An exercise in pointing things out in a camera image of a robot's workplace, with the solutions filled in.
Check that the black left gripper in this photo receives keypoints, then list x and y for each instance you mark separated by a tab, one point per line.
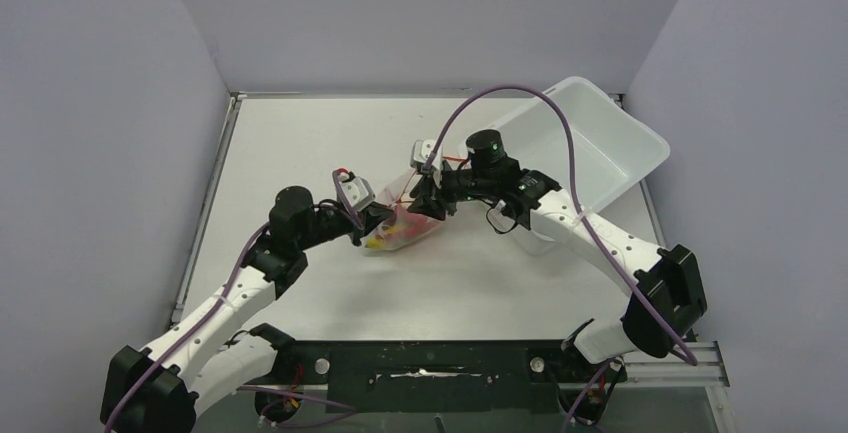
370	216

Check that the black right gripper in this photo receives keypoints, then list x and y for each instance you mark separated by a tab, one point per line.
433	200

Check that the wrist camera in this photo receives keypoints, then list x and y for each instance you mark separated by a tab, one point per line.
426	157
352	191

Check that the yellow banana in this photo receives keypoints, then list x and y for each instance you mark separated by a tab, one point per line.
377	242

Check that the red chili pepper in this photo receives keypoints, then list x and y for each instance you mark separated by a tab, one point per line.
409	226

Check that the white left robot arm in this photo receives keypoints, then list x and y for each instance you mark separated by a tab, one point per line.
168	384

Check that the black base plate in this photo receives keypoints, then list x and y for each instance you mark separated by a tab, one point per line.
536	376

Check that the clear zip top bag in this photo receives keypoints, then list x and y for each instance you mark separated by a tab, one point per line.
395	194

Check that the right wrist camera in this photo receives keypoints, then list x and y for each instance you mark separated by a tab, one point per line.
426	157

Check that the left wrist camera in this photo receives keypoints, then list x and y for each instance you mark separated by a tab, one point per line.
352	191

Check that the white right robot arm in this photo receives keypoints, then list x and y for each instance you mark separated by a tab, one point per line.
663	287

